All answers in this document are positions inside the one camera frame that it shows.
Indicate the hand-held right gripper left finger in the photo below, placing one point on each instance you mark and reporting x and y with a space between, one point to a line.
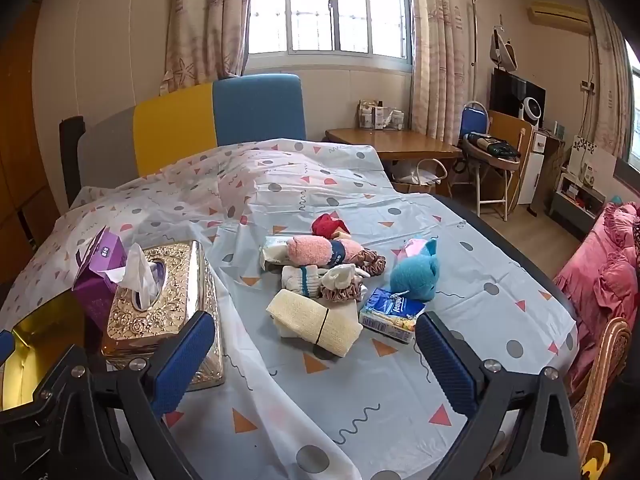
182 365

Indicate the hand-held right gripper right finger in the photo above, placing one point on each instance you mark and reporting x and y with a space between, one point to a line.
445 365

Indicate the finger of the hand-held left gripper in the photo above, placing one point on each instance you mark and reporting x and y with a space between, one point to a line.
6 347
30 425

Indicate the gold storage box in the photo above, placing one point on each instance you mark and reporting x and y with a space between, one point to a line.
30 360

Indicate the blue pocket tissue packet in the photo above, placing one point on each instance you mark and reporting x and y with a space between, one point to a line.
390 315

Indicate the pink and teal cloth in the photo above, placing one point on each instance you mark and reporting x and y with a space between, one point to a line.
412 280

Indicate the white soft pad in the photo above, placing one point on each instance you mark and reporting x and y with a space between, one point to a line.
357 312

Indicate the pink plush toy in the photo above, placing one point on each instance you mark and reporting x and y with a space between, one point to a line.
412 249

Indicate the brown scrunchie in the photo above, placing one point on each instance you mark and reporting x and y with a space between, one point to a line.
372 262

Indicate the pink beige scrunchie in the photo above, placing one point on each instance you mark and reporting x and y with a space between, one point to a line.
342 292

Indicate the cream cloth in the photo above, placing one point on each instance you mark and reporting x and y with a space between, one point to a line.
315 322

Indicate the white plain sock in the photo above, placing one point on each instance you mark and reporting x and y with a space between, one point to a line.
342 272

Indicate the white wipes pack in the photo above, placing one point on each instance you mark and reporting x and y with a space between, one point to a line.
272 255

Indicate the white striped sock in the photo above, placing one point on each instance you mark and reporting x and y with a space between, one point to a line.
300 280

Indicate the pink towel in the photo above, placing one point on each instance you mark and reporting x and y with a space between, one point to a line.
310 252

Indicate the red soft cloth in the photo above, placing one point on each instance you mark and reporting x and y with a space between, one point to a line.
327 225

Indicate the gold ornate tissue box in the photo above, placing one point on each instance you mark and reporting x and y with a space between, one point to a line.
175 285

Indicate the white tissue sheet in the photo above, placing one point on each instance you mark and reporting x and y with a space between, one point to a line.
140 275

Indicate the purple tissue box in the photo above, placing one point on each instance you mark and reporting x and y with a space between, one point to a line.
97 270

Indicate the wicker chair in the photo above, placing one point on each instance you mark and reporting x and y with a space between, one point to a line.
607 360

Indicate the pink ruffled bed cover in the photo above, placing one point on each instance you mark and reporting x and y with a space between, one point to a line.
600 280

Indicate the yellow plastic item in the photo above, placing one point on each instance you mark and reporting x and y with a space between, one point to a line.
597 462

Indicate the wooden wardrobe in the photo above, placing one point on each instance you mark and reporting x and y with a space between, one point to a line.
20 160

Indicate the white bag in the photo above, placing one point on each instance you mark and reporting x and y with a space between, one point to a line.
417 177

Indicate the low grey shelf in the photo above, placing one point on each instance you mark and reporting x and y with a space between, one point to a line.
575 205

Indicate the white cabinet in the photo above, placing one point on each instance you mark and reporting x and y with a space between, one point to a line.
532 170

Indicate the wooden desk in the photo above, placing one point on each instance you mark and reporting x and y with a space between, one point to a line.
390 142

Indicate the grey yellow blue headboard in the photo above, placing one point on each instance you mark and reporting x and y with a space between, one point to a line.
170 125

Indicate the wooden board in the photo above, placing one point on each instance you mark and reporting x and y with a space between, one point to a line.
507 127

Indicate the blue folding chair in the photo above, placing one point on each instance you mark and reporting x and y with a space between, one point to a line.
472 120

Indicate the white cardboard box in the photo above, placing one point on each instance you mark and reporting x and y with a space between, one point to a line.
595 162

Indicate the small boxes on desk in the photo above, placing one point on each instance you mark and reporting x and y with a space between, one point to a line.
380 115

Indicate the white round fan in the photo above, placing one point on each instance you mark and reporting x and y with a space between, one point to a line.
532 112

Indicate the black television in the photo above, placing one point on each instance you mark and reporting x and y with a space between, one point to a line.
507 92

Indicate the beige patterned curtain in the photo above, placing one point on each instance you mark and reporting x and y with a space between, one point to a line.
440 50
607 85
205 20

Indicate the hanging bag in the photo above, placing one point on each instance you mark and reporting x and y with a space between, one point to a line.
502 52

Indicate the side window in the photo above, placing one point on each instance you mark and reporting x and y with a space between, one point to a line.
634 100

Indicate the metal coat stand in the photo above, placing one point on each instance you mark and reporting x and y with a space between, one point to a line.
475 40

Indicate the large window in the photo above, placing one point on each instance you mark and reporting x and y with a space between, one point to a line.
310 5

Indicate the black upright post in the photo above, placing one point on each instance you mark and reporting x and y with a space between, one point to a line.
71 160

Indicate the wall air conditioner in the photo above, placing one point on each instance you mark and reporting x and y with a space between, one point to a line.
557 15

